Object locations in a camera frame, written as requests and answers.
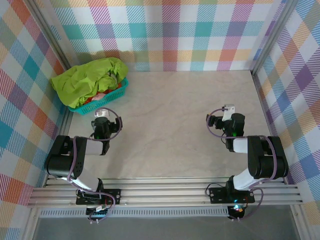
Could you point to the aluminium rail frame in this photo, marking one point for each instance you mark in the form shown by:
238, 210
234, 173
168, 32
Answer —
162, 193

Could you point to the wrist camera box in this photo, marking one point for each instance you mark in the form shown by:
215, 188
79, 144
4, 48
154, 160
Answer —
100, 113
228, 112

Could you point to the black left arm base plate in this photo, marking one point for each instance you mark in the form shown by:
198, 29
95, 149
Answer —
113, 196

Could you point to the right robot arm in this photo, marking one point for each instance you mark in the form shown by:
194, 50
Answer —
270, 165

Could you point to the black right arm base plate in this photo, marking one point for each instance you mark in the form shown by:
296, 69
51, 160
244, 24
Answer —
217, 195

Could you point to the orange shorts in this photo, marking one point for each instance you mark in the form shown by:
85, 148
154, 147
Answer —
87, 100

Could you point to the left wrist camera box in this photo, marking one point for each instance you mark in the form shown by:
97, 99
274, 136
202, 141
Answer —
100, 113

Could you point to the aluminium upright post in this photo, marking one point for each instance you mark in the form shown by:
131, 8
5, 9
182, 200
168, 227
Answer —
53, 37
272, 37

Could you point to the lime green shorts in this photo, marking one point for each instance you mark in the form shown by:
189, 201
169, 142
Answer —
75, 82

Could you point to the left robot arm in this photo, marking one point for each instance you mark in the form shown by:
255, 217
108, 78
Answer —
60, 165

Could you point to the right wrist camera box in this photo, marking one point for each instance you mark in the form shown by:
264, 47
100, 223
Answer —
228, 112

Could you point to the teal plastic basket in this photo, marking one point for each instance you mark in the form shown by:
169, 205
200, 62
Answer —
100, 105

